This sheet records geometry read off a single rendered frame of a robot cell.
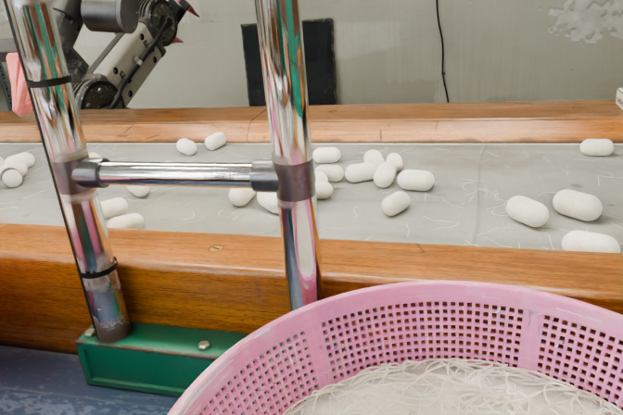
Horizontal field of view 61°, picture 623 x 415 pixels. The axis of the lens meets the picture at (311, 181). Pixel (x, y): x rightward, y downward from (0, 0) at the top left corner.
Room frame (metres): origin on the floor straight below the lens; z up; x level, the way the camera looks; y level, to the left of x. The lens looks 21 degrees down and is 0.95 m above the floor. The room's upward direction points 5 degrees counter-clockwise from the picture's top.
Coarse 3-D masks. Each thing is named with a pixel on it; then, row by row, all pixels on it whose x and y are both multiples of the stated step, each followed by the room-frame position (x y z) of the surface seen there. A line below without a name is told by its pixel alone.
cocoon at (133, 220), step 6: (120, 216) 0.44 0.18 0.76; (126, 216) 0.44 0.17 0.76; (132, 216) 0.44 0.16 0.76; (138, 216) 0.44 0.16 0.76; (108, 222) 0.44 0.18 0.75; (114, 222) 0.43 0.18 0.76; (120, 222) 0.44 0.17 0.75; (126, 222) 0.44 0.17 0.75; (132, 222) 0.44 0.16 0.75; (138, 222) 0.44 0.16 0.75; (144, 222) 0.45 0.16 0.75; (120, 228) 0.43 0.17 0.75; (126, 228) 0.43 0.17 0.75; (132, 228) 0.44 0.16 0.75; (138, 228) 0.44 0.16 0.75
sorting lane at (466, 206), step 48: (0, 144) 0.81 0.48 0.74; (96, 144) 0.76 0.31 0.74; (144, 144) 0.74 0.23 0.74; (240, 144) 0.69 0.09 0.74; (336, 144) 0.66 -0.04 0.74; (384, 144) 0.64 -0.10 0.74; (432, 144) 0.62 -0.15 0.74; (480, 144) 0.61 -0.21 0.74; (528, 144) 0.59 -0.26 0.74; (576, 144) 0.58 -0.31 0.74; (0, 192) 0.59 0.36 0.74; (48, 192) 0.57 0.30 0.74; (192, 192) 0.53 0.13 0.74; (336, 192) 0.50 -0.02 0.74; (384, 192) 0.49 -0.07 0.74; (432, 192) 0.48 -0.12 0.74; (480, 192) 0.47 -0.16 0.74; (528, 192) 0.46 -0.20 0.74; (384, 240) 0.39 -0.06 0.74; (432, 240) 0.38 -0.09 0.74; (480, 240) 0.37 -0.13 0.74; (528, 240) 0.37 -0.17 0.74
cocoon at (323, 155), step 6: (318, 150) 0.59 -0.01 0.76; (324, 150) 0.59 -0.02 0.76; (330, 150) 0.58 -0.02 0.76; (336, 150) 0.58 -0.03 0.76; (318, 156) 0.58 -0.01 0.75; (324, 156) 0.58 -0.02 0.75; (330, 156) 0.58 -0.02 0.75; (336, 156) 0.58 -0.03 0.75; (318, 162) 0.59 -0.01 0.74; (324, 162) 0.58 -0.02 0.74; (330, 162) 0.58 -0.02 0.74
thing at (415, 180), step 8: (400, 176) 0.49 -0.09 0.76; (408, 176) 0.48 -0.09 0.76; (416, 176) 0.48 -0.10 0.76; (424, 176) 0.48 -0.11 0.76; (432, 176) 0.48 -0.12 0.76; (400, 184) 0.48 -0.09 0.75; (408, 184) 0.48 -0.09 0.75; (416, 184) 0.48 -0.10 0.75; (424, 184) 0.47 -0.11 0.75; (432, 184) 0.48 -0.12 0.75
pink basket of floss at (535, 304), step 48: (384, 288) 0.27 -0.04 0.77; (432, 288) 0.27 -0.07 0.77; (480, 288) 0.26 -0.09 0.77; (288, 336) 0.25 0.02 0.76; (336, 336) 0.26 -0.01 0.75; (384, 336) 0.26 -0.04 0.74; (432, 336) 0.26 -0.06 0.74; (480, 336) 0.26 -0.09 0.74; (528, 336) 0.25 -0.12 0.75; (576, 336) 0.23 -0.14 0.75; (192, 384) 0.20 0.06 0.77; (240, 384) 0.22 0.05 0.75; (288, 384) 0.23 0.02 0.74; (576, 384) 0.23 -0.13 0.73
